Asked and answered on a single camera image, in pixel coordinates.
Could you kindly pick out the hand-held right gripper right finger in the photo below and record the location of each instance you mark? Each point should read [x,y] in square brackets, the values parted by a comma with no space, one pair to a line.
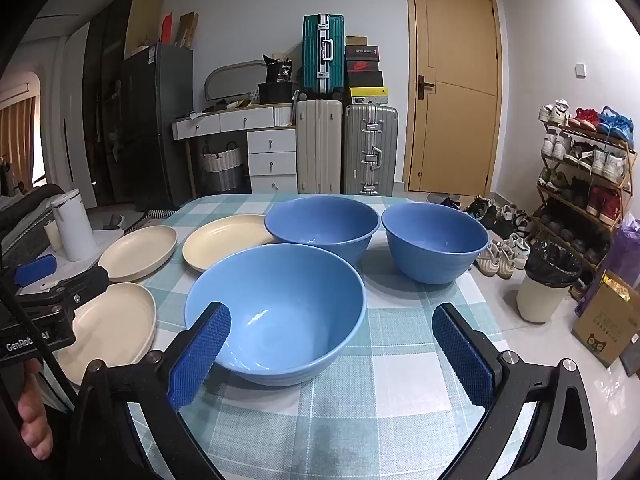
[465,360]

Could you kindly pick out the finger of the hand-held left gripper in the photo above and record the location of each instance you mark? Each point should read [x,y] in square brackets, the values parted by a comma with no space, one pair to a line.
[35,270]

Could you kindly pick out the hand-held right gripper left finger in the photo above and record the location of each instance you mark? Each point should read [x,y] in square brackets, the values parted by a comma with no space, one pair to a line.
[200,355]

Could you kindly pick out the cream plate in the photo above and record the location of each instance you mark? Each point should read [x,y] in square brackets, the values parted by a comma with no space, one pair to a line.
[225,242]
[115,325]
[140,255]

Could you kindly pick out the large blue bowl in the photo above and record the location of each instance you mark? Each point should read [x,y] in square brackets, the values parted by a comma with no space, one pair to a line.
[290,310]

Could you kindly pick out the person's left hand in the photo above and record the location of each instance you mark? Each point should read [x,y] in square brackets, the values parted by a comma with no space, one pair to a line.
[35,430]

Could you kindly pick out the white cup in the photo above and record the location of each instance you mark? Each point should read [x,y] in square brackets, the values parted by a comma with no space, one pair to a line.
[52,235]

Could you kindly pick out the black ribbed case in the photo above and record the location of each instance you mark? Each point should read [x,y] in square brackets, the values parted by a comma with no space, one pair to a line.
[25,220]

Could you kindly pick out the white kettle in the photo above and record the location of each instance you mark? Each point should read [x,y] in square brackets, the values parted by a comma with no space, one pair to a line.
[75,225]

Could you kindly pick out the teal checked tablecloth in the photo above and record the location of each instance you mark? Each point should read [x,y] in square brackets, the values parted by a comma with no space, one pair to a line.
[400,320]

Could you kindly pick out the grey white slipper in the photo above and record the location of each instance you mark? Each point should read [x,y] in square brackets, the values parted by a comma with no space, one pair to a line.
[116,221]

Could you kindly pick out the white trash bin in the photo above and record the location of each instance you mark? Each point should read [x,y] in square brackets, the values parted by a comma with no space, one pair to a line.
[540,300]

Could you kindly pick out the brown curtain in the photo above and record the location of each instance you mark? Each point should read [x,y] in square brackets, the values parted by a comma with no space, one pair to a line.
[17,140]

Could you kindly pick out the black trash bag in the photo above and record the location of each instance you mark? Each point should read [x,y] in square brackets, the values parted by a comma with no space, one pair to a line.
[552,260]

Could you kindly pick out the dotted rug with striped edge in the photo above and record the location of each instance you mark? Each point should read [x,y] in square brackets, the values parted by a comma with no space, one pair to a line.
[157,217]

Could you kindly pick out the pile of sneakers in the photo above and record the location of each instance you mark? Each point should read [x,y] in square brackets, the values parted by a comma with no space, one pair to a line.
[500,230]

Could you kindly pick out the printed cardboard box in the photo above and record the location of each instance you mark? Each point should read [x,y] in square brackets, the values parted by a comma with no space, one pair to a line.
[605,330]

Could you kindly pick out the grey door mat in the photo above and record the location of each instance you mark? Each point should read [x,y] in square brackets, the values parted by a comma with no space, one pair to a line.
[445,198]

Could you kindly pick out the tall black wardrobe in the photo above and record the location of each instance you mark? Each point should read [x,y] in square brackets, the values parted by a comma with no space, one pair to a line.
[105,100]

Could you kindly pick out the white grey woven basket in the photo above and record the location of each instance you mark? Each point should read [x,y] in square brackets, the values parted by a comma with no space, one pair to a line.
[222,170]

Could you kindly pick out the black fridge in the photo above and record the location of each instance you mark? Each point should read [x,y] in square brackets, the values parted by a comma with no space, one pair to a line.
[160,125]

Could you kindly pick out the purple bag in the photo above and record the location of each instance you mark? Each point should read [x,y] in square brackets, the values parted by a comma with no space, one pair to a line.
[627,245]

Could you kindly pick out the white desk with drawers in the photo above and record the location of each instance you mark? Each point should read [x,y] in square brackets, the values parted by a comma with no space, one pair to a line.
[270,160]

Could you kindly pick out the silver suitcase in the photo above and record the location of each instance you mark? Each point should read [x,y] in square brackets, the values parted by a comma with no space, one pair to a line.
[370,150]

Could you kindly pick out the cream suitcase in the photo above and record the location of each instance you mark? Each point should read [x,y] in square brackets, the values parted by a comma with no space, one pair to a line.
[320,147]

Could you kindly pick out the wooden shoe rack with shoes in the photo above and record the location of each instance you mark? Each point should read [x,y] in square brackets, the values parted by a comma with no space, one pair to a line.
[605,160]

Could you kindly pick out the yellow wooden door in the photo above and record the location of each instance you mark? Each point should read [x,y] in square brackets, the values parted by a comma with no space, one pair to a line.
[455,110]

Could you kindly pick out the black storage basket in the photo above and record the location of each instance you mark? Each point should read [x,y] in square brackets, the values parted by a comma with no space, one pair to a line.
[274,94]

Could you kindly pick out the flat cardboard panel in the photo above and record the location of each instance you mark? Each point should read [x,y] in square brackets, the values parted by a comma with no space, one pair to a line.
[142,20]

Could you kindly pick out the grey oval mirror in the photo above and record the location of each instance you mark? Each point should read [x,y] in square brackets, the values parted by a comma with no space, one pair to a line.
[230,80]

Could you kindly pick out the orange packet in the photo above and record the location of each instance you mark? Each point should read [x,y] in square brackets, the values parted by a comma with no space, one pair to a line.
[166,30]

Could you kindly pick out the brown cardboard piece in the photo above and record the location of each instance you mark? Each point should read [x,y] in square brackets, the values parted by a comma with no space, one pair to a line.
[186,30]

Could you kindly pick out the black paper bag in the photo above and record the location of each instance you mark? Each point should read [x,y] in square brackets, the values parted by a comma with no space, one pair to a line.
[279,70]

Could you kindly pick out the black red shoe box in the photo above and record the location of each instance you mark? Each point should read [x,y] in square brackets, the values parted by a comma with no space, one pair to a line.
[362,66]

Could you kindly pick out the teal suitcase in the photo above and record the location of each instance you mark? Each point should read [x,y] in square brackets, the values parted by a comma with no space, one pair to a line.
[322,55]

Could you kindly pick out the brown shoe box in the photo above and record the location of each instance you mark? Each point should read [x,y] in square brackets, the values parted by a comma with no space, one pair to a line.
[356,41]

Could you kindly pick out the white light switch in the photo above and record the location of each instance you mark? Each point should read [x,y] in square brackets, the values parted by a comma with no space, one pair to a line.
[580,70]

